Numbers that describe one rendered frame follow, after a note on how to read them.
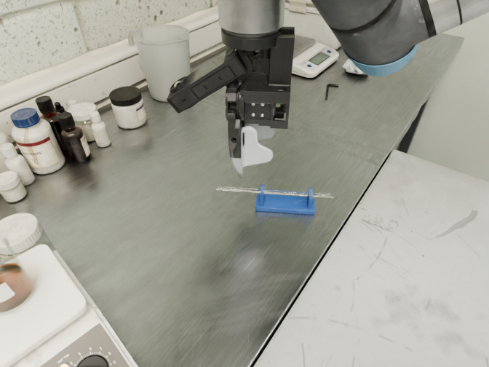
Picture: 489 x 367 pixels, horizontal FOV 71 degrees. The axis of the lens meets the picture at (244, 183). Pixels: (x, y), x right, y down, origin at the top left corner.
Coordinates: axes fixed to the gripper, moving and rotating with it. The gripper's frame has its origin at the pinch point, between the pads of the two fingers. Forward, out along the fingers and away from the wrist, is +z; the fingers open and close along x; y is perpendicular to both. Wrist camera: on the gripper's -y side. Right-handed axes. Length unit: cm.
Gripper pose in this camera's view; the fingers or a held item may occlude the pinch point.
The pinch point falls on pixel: (238, 161)
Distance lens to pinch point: 53.7
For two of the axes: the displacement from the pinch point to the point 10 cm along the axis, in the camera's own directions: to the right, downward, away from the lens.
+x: 1.0, -6.7, 7.4
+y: 9.9, 0.6, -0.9
